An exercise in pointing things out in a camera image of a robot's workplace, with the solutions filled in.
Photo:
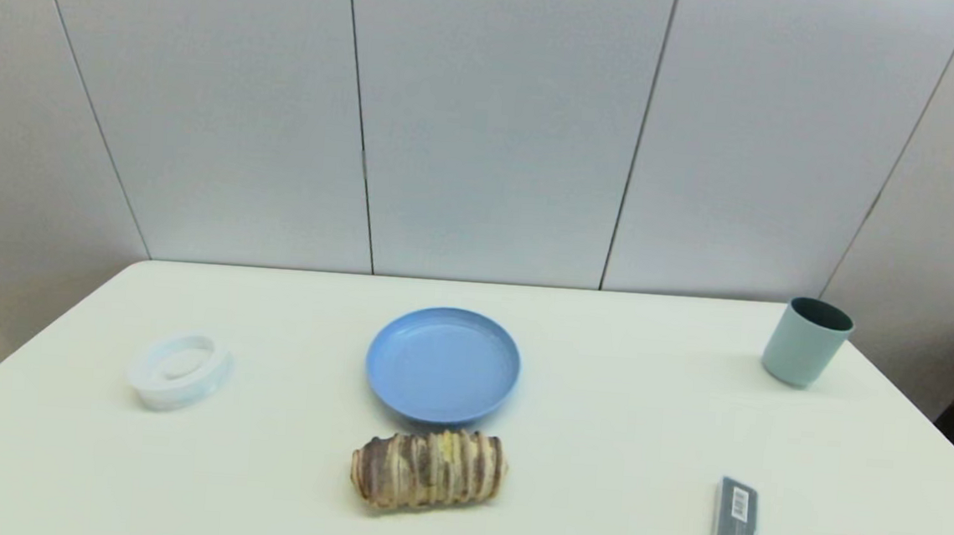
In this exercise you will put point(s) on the long striped brown bread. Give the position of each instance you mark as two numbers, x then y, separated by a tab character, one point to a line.
429	470

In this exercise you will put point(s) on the blue round plate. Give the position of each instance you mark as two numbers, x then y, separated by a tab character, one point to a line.
442	366

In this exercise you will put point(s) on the white round dish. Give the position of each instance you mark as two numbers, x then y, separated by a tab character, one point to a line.
180	371

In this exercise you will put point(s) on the teal plastic cup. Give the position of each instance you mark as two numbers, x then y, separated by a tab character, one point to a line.
803	349

